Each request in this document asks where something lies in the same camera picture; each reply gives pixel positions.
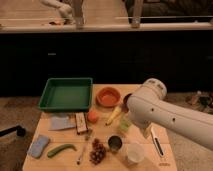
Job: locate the yellow banana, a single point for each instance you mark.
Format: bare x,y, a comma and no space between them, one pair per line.
117,110

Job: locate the blue sponge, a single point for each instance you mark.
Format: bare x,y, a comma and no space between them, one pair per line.
38,145

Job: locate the orange bowl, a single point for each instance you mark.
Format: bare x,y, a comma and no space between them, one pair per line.
108,97

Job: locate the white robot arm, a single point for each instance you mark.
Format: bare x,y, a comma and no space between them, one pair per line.
146,106

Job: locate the green cucumber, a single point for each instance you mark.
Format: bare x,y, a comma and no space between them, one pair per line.
60,148

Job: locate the metal cup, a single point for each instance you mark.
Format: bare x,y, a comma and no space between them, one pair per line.
114,143

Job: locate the orange fruit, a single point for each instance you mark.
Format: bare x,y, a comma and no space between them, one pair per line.
92,116

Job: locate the bunch of purple grapes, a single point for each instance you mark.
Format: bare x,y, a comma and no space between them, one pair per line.
98,152

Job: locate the grey blue cloth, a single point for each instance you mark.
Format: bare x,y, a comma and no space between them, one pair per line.
60,122

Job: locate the dark red bowl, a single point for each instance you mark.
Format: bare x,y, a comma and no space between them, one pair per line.
124,105

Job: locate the green plastic tray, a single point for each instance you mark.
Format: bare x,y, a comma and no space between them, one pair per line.
67,95

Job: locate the small green cup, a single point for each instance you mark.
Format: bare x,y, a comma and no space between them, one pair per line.
124,124

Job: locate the brown wooden block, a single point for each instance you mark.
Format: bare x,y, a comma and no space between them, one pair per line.
81,124

